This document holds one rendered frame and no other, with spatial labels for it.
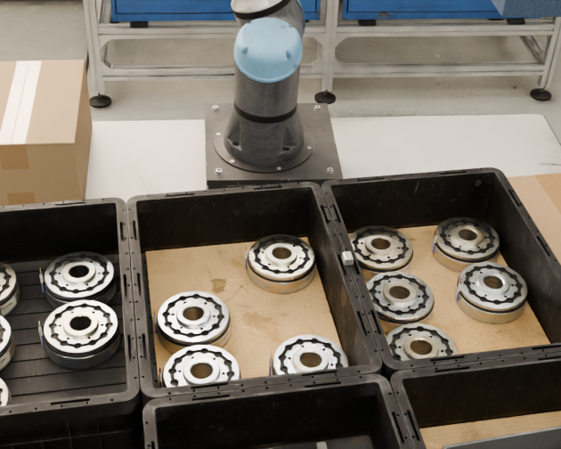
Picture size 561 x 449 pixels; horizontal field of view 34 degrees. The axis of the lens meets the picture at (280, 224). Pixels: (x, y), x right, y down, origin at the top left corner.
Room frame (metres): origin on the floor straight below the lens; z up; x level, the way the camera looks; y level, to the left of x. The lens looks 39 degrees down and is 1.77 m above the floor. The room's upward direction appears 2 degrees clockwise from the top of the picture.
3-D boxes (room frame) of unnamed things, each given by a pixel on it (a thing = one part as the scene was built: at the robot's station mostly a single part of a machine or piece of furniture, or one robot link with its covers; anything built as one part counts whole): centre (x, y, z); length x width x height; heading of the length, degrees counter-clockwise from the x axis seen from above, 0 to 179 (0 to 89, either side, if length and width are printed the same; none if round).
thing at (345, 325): (0.92, 0.05, 0.87); 0.40 x 0.30 x 0.11; 12
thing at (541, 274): (0.98, -0.24, 0.87); 0.40 x 0.30 x 0.11; 12
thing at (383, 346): (0.98, -0.24, 0.92); 0.40 x 0.30 x 0.02; 12
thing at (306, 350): (0.83, -0.05, 0.86); 0.05 x 0.05 x 0.01
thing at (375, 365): (0.92, 0.05, 0.92); 0.40 x 0.30 x 0.02; 12
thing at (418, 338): (0.86, -0.20, 0.86); 0.05 x 0.05 x 0.01
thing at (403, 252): (1.08, -0.16, 0.86); 0.10 x 0.10 x 0.01
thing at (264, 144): (1.43, 0.04, 0.85); 0.15 x 0.15 x 0.10
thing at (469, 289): (1.00, -0.32, 0.86); 0.10 x 0.10 x 0.01
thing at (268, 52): (1.44, 0.04, 0.97); 0.13 x 0.12 x 0.14; 178
